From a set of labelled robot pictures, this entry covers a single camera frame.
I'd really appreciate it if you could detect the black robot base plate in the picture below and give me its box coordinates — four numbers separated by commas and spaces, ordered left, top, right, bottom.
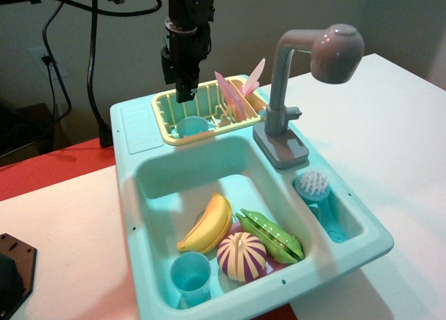
1, 233, 37, 319

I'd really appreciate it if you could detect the blue dish brush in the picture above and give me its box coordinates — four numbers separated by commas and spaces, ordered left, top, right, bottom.
293, 169, 347, 243

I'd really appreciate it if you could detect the green toy pea pod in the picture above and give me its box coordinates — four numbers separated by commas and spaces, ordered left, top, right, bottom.
236, 208, 305, 264

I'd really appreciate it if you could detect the yellow drying rack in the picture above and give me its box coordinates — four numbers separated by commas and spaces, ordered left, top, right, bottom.
152, 79, 267, 146

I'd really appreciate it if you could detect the grey toy faucet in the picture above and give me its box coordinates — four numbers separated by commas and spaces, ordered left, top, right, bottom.
253, 24, 364, 169

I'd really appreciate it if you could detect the yellow toy banana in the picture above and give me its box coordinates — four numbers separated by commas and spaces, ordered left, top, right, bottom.
176, 193, 232, 254

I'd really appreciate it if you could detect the pink plate under food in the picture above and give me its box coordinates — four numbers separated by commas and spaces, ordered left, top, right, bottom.
225, 222, 289, 277

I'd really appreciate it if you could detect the orange toy utensil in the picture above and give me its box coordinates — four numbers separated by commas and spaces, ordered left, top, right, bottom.
229, 79, 267, 114

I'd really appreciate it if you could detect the pink toy spatula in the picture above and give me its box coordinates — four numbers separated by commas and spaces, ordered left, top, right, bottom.
240, 58, 266, 96

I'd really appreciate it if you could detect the purple striped toy onion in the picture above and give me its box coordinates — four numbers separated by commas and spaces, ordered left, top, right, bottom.
217, 232, 267, 283

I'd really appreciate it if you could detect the blue cup in sink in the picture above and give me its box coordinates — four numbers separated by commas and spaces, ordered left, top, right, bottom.
170, 252, 211, 306

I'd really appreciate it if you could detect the blue cup in rack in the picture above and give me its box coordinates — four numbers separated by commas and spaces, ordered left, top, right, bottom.
176, 116, 209, 138

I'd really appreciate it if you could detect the pink toy plate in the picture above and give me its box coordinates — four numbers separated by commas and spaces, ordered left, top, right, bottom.
215, 71, 246, 121

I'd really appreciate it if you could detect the white wall outlet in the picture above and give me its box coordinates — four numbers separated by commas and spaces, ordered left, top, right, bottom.
28, 46, 69, 81

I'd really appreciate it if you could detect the teal toy sink unit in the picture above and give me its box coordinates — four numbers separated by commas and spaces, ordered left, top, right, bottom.
110, 81, 394, 319

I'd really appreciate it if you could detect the black cable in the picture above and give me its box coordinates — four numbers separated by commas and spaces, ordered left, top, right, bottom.
40, 0, 72, 125

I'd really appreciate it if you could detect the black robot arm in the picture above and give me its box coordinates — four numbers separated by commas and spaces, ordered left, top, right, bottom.
109, 0, 215, 103

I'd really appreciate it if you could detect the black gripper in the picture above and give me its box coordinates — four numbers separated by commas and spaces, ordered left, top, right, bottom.
161, 18, 211, 103

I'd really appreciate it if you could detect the black gooseneck hose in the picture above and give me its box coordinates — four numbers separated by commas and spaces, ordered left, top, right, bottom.
85, 0, 114, 148

